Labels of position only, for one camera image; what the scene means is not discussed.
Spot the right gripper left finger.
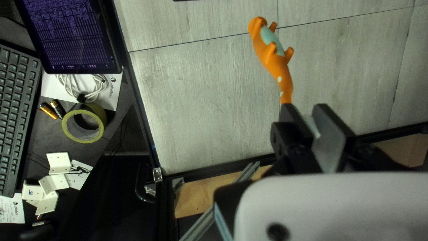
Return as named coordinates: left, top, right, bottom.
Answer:
left=214, top=103, right=323, bottom=241

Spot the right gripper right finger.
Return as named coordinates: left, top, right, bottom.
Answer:
left=311, top=104, right=413, bottom=173

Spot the orange animal-shaped toothbrush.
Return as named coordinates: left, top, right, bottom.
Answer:
left=248, top=17, right=321, bottom=139

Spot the white paper card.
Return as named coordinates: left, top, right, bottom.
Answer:
left=41, top=67, right=124, bottom=112

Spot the yellow tape roll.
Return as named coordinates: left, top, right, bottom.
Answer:
left=62, top=103, right=108, bottom=144

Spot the white paper sheet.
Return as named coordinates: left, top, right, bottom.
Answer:
left=65, top=160, right=94, bottom=191

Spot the black battery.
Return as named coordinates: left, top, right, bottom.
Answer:
left=50, top=99, right=67, bottom=119

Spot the gold battery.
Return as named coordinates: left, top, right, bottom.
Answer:
left=38, top=102, right=59, bottom=120

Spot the black keyboard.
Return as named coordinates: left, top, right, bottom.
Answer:
left=0, top=44, right=43, bottom=198

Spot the white paper note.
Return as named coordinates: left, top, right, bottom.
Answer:
left=0, top=193, right=26, bottom=224

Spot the white coiled cable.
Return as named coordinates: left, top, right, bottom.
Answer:
left=58, top=74, right=108, bottom=103

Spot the white angle bracket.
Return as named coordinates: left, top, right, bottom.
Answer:
left=21, top=181, right=45, bottom=201
left=38, top=174, right=70, bottom=195
left=46, top=152, right=72, bottom=175
left=34, top=191, right=59, bottom=216

